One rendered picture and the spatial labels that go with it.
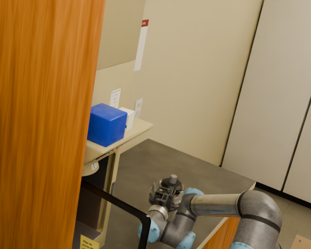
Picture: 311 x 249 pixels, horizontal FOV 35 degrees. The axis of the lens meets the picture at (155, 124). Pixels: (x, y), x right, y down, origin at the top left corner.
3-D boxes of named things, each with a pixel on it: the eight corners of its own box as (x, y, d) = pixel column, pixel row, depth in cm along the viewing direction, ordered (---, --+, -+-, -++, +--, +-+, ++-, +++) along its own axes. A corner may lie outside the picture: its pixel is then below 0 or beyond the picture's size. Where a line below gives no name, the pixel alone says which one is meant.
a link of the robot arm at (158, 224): (156, 248, 172) (134, 238, 173) (163, 232, 182) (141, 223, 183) (163, 231, 169) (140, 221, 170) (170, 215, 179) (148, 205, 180)
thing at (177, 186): (162, 182, 211) (165, 168, 209) (183, 187, 210) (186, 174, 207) (157, 191, 203) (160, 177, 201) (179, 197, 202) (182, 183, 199)
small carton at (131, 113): (112, 127, 163) (115, 110, 160) (118, 123, 167) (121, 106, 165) (126, 132, 161) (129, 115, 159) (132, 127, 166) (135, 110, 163)
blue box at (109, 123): (79, 136, 152) (82, 109, 148) (97, 128, 160) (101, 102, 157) (105, 147, 148) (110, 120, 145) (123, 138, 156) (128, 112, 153)
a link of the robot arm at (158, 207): (163, 229, 182) (142, 224, 184) (166, 223, 186) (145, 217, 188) (167, 213, 179) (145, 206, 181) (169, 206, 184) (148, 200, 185)
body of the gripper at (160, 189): (176, 189, 194) (170, 204, 183) (172, 208, 197) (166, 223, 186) (158, 184, 195) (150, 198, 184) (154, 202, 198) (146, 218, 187)
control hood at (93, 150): (66, 168, 153) (70, 139, 149) (123, 138, 180) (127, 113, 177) (97, 182, 149) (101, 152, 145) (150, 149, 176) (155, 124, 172)
